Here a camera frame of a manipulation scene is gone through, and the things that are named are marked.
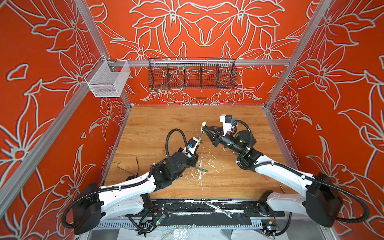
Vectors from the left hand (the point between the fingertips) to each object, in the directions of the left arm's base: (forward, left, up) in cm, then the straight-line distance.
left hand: (197, 144), depth 73 cm
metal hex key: (-5, +47, -22) cm, 52 cm away
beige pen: (+1, -2, +6) cm, 6 cm away
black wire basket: (+51, +14, +8) cm, 53 cm away
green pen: (-4, -2, -22) cm, 23 cm away
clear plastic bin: (+39, +59, +10) cm, 72 cm away
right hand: (+2, -2, +9) cm, 10 cm away
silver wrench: (-26, -16, -21) cm, 37 cm away
